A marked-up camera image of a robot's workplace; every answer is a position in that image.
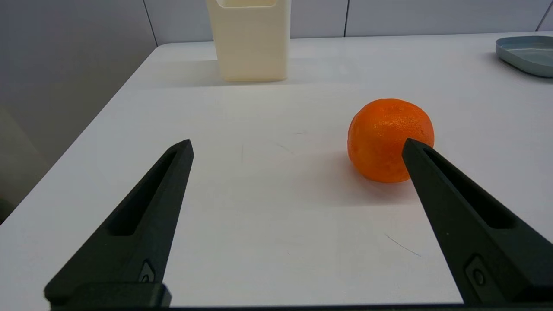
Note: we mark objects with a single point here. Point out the orange fruit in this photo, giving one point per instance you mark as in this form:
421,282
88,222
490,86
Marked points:
380,134

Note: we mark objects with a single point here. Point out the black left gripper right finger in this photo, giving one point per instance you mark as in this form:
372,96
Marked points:
471,224

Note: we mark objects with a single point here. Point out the cream plastic storage box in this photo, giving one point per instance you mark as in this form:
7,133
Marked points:
252,43

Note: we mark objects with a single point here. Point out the grey-blue square plate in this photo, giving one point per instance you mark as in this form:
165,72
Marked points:
529,56

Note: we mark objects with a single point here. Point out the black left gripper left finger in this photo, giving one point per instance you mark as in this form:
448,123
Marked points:
142,224

